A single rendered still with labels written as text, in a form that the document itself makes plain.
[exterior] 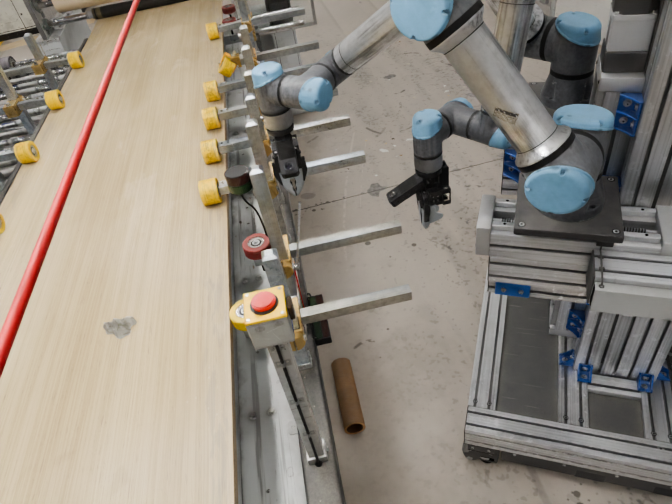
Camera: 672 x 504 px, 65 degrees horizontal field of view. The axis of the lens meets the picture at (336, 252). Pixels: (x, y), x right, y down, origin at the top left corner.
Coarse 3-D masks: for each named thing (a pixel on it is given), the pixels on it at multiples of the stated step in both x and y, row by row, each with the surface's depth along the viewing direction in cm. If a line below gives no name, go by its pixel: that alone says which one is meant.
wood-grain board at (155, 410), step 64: (128, 64) 268; (192, 64) 256; (64, 128) 223; (128, 128) 214; (192, 128) 206; (128, 192) 178; (192, 192) 172; (0, 256) 161; (64, 256) 157; (128, 256) 152; (192, 256) 148; (0, 320) 140; (64, 320) 136; (192, 320) 130; (0, 384) 124; (64, 384) 121; (128, 384) 118; (192, 384) 116; (0, 448) 111; (64, 448) 108; (128, 448) 106; (192, 448) 104
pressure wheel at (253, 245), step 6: (252, 234) 150; (258, 234) 150; (264, 234) 150; (246, 240) 149; (252, 240) 149; (258, 240) 148; (264, 240) 148; (246, 246) 147; (252, 246) 147; (258, 246) 146; (264, 246) 146; (270, 246) 148; (246, 252) 146; (252, 252) 145; (258, 252) 145; (252, 258) 147; (258, 258) 147; (264, 270) 154
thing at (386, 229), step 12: (360, 228) 153; (372, 228) 152; (384, 228) 151; (396, 228) 151; (312, 240) 152; (324, 240) 151; (336, 240) 150; (348, 240) 151; (360, 240) 152; (300, 252) 151; (312, 252) 152
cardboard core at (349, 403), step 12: (336, 360) 215; (348, 360) 216; (336, 372) 212; (348, 372) 211; (336, 384) 209; (348, 384) 206; (348, 396) 202; (348, 408) 198; (360, 408) 200; (348, 420) 195; (360, 420) 195; (348, 432) 197
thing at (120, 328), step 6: (114, 318) 132; (126, 318) 132; (132, 318) 132; (108, 324) 132; (114, 324) 131; (120, 324) 131; (126, 324) 131; (132, 324) 131; (108, 330) 130; (114, 330) 130; (120, 330) 129; (126, 330) 130; (120, 336) 129
